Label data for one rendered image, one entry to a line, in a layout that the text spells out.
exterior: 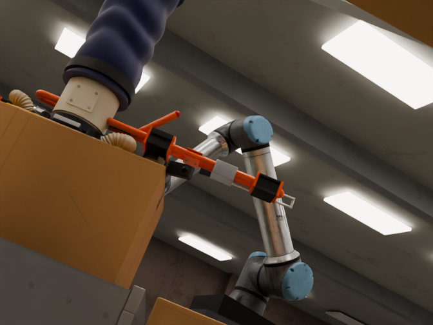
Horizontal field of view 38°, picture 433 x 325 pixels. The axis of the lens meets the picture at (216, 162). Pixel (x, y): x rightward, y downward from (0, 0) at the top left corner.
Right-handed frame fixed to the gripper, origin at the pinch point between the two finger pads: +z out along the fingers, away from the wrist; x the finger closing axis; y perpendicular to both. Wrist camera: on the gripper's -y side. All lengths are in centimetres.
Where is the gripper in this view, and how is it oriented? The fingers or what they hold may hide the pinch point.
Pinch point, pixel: (166, 147)
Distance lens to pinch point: 189.9
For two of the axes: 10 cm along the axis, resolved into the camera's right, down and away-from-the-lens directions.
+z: 1.1, -3.6, -9.3
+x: 3.7, -8.5, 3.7
